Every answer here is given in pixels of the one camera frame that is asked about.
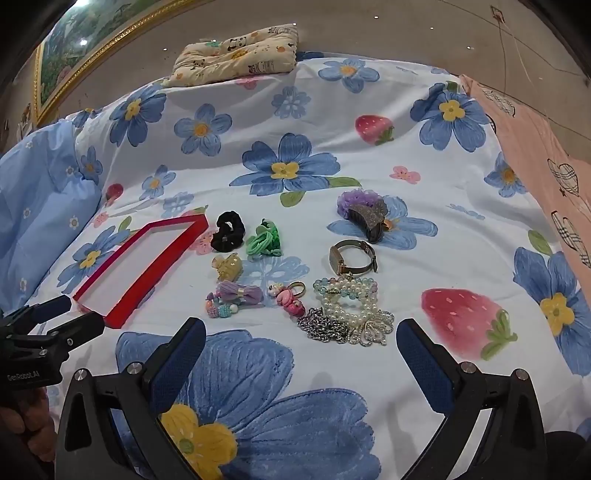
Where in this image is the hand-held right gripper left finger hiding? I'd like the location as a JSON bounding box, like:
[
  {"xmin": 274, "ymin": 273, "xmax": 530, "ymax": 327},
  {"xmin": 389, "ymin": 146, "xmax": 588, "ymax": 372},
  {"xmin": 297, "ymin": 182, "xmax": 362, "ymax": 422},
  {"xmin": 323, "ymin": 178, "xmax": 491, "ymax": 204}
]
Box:
[{"xmin": 55, "ymin": 318, "xmax": 208, "ymax": 480}]

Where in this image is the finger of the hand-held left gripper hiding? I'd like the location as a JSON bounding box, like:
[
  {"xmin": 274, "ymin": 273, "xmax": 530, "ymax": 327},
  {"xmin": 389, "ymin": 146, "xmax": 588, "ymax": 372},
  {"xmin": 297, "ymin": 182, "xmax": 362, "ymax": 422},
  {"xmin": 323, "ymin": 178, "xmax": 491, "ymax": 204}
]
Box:
[
  {"xmin": 44, "ymin": 311, "xmax": 106, "ymax": 354},
  {"xmin": 11, "ymin": 294, "xmax": 73, "ymax": 326}
]

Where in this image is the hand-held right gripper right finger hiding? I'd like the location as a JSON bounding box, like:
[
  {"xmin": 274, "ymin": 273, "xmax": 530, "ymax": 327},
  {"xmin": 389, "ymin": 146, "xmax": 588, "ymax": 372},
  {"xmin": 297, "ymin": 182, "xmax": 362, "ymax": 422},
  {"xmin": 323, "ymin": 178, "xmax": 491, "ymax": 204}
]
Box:
[{"xmin": 396, "ymin": 318, "xmax": 548, "ymax": 480}]

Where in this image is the colourful bead hair tie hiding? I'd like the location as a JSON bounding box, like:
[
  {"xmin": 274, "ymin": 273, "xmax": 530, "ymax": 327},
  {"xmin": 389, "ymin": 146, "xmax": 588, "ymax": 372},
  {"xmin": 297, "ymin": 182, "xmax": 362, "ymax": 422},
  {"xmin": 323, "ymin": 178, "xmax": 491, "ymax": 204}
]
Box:
[{"xmin": 204, "ymin": 291, "xmax": 243, "ymax": 320}]

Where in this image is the purple bow hair clip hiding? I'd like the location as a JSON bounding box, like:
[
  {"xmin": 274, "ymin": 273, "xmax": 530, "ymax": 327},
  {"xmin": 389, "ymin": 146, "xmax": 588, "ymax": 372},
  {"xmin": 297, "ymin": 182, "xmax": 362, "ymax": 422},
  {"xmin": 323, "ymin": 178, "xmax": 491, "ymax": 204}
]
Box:
[{"xmin": 216, "ymin": 281, "xmax": 264, "ymax": 308}]

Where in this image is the red jewelry tray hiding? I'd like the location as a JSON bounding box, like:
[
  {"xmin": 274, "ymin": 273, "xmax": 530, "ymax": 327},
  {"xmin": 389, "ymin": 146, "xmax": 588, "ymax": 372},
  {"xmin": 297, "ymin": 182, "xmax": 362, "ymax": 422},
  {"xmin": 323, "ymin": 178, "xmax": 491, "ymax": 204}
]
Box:
[{"xmin": 73, "ymin": 213, "xmax": 209, "ymax": 329}]

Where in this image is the pearl bracelet with flower charm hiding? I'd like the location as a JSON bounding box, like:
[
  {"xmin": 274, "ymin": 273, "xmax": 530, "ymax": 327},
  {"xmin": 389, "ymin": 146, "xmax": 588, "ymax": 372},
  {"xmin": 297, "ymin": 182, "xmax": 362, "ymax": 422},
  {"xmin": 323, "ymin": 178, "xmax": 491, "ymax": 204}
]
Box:
[{"xmin": 321, "ymin": 281, "xmax": 395, "ymax": 347}]

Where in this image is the yellow hair claw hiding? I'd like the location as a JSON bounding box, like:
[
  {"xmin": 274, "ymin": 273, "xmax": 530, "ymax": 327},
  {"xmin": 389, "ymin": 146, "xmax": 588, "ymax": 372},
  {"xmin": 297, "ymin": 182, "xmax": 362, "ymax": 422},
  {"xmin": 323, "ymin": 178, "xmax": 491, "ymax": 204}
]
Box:
[{"xmin": 211, "ymin": 253, "xmax": 243, "ymax": 281}]

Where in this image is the pastel bead bracelet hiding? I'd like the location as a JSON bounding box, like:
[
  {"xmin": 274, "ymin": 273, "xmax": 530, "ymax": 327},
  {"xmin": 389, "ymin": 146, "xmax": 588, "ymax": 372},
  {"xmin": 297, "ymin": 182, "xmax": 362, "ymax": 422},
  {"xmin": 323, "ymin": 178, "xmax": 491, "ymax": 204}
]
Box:
[{"xmin": 313, "ymin": 276, "xmax": 376, "ymax": 301}]

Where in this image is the light green hair tie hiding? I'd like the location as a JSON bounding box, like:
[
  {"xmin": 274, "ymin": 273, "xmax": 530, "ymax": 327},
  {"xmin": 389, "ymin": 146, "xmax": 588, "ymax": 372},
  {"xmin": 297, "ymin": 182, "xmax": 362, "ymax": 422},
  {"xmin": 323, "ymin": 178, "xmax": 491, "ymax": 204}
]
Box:
[{"xmin": 246, "ymin": 231, "xmax": 282, "ymax": 258}]

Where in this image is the black scrunchie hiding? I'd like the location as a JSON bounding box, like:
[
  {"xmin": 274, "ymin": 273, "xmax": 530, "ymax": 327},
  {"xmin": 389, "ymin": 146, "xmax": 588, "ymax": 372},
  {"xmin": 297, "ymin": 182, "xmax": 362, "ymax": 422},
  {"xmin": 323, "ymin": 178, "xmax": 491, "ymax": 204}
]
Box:
[{"xmin": 211, "ymin": 210, "xmax": 246, "ymax": 252}]

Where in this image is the person's left hand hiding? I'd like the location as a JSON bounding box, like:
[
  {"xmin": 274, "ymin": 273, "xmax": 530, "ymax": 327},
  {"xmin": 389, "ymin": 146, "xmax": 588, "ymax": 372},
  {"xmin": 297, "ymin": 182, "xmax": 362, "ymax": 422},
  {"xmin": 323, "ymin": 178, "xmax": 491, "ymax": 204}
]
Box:
[{"xmin": 0, "ymin": 390, "xmax": 58, "ymax": 480}]

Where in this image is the light blue pillow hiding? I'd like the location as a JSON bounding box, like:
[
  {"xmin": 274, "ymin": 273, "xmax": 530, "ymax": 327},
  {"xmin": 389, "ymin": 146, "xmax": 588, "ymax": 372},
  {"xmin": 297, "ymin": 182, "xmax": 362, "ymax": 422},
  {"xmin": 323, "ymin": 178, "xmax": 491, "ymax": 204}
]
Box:
[{"xmin": 0, "ymin": 117, "xmax": 105, "ymax": 310}]

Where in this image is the gold wristwatch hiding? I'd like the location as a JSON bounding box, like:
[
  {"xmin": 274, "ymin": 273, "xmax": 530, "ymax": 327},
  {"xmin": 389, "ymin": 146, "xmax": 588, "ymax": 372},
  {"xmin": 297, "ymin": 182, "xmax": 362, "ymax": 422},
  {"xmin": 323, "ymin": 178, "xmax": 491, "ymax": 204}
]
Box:
[{"xmin": 329, "ymin": 239, "xmax": 379, "ymax": 278}]

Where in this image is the glitter hair claw clip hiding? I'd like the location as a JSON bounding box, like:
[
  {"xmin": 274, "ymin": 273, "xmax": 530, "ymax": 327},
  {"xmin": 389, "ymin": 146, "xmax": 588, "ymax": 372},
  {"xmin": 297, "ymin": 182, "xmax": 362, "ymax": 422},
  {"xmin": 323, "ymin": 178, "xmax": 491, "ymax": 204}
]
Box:
[{"xmin": 347, "ymin": 198, "xmax": 393, "ymax": 244}]

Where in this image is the purple scrunchie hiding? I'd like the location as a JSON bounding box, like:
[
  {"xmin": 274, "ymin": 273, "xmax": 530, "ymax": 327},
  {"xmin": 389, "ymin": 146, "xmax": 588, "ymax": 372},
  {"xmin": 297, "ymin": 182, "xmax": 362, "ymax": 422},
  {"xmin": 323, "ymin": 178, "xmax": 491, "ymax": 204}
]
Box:
[{"xmin": 336, "ymin": 189, "xmax": 384, "ymax": 217}]

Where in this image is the pink printed blanket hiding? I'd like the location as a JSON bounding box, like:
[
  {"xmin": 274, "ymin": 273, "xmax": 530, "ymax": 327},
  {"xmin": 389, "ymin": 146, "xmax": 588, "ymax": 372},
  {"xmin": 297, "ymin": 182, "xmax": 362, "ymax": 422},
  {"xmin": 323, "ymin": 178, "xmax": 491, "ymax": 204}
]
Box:
[{"xmin": 457, "ymin": 74, "xmax": 591, "ymax": 273}]

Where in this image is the floral bedsheet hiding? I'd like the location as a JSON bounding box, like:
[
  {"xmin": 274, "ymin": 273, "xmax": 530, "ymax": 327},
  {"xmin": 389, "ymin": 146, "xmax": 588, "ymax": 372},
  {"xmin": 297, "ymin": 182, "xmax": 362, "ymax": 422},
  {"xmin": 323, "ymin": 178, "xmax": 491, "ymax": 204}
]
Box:
[{"xmin": 46, "ymin": 51, "xmax": 591, "ymax": 480}]

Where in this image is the gold framed painting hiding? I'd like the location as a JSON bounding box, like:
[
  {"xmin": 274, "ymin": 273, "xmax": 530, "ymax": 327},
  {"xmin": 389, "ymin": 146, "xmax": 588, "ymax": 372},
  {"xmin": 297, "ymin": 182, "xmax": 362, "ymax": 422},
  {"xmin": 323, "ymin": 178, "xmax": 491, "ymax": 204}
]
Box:
[{"xmin": 34, "ymin": 0, "xmax": 195, "ymax": 125}]

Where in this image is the panda print pillow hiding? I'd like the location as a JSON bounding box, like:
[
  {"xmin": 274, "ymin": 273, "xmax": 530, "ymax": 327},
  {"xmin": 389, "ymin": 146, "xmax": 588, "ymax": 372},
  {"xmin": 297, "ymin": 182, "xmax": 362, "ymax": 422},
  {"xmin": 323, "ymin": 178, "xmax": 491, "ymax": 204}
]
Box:
[{"xmin": 164, "ymin": 23, "xmax": 298, "ymax": 88}]

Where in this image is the silver chain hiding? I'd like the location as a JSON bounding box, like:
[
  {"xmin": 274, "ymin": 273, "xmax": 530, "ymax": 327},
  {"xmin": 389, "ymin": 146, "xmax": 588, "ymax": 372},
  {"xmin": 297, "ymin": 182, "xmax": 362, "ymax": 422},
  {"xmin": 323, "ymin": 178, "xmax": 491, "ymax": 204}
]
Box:
[{"xmin": 296, "ymin": 307, "xmax": 352, "ymax": 344}]

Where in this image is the pink figure keychain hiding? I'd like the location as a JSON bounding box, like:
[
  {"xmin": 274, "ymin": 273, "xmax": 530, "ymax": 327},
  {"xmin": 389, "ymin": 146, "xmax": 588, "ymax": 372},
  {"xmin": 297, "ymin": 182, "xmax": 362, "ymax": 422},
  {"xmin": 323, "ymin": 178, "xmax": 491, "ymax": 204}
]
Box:
[{"xmin": 268, "ymin": 281, "xmax": 308, "ymax": 318}]

